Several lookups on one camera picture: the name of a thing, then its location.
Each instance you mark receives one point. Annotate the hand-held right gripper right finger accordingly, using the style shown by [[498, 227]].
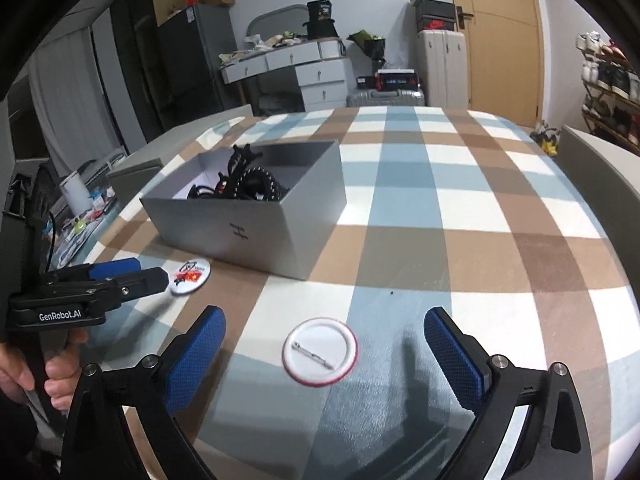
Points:
[[457, 360]]

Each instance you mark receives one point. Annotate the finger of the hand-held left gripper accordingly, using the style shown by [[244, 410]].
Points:
[[115, 267], [147, 280]]

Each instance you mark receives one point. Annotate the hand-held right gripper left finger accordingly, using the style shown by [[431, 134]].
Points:
[[195, 360]]

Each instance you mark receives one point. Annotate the red print button badge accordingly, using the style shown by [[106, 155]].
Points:
[[192, 277]]

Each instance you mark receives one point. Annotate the grey cardboard box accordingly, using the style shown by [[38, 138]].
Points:
[[240, 240]]

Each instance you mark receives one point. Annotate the white button badge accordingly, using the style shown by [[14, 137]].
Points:
[[320, 370]]

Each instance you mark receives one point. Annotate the black hair accessories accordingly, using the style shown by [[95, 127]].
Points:
[[267, 180]]

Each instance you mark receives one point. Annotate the person's left forearm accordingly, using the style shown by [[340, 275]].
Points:
[[15, 440]]

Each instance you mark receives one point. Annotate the person's left hand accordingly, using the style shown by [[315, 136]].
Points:
[[60, 372]]

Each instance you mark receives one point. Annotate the white paper roll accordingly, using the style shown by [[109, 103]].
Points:
[[77, 192]]

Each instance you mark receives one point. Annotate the grey bench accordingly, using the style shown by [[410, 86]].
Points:
[[150, 160]]

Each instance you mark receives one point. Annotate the plaid blanket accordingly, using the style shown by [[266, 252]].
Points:
[[450, 210]]

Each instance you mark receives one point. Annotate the white curtain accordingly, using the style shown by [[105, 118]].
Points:
[[55, 90]]

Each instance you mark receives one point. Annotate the black wardrobe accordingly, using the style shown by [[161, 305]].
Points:
[[130, 60]]

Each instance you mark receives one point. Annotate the dark bag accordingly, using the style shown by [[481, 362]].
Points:
[[280, 104]]

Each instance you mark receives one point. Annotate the grey refrigerator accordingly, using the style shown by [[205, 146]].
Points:
[[200, 60]]

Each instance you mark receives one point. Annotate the yellow shoes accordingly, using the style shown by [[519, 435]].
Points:
[[547, 141]]

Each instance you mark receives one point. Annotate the grey padded bed board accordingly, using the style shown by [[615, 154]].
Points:
[[600, 170]]

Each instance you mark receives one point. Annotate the white desk with drawers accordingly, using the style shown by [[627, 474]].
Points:
[[320, 90]]

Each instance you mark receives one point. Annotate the silver suitcase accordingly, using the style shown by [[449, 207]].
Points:
[[385, 97]]

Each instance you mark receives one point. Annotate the black and red box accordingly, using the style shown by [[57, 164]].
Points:
[[397, 80]]

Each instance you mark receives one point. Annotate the grey arched mirror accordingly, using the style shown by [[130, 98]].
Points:
[[272, 17]]

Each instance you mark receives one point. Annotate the cream upright suitcase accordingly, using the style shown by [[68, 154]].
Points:
[[442, 65]]

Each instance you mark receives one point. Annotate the wooden shoe rack with shoes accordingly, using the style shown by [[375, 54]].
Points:
[[607, 105]]

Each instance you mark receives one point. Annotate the wooden door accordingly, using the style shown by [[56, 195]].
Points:
[[500, 50]]

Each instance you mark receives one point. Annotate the black wrapped bouquet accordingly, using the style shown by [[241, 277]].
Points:
[[370, 45]]

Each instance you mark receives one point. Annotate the black shoe box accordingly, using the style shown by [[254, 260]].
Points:
[[435, 15]]

